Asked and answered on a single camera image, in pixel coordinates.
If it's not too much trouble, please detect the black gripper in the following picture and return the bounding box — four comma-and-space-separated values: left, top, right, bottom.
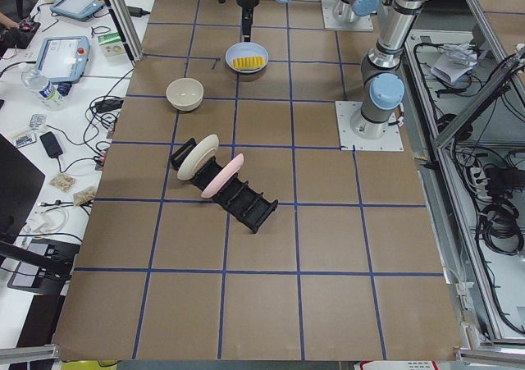
236, 0, 258, 42

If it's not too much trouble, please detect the blue plate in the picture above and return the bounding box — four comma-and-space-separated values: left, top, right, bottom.
225, 42, 269, 74

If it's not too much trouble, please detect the striped bread roll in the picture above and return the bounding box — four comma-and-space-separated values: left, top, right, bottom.
232, 56, 266, 71

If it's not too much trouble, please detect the white plate in rack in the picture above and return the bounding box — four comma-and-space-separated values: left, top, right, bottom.
177, 134, 219, 180

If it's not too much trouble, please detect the pink plate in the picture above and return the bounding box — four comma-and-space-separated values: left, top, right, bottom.
201, 153, 244, 199

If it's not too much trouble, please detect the black plate rack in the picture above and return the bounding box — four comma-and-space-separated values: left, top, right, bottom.
170, 138, 278, 233

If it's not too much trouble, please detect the white ceramic bowl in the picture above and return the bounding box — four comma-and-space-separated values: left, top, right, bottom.
166, 78, 204, 112

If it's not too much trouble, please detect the black power adapter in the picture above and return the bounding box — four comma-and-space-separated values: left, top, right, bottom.
127, 6, 150, 17

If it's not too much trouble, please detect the green white carton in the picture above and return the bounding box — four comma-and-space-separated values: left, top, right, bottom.
97, 32, 126, 57

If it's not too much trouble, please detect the blue teach pendant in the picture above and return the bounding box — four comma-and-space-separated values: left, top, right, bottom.
35, 36, 90, 84
50, 0, 105, 21

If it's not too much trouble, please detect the clear plastic bottle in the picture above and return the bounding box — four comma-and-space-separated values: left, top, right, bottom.
21, 66, 63, 112

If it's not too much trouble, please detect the black smartphone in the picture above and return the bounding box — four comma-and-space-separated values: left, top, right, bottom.
39, 131, 63, 158

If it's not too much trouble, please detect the black monitor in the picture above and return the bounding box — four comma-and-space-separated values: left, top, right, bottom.
0, 135, 45, 244

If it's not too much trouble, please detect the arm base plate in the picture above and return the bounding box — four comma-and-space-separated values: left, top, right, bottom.
322, 0, 379, 32
335, 101, 404, 152

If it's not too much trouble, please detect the aluminium frame post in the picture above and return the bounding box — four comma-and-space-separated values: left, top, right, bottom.
104, 0, 144, 62

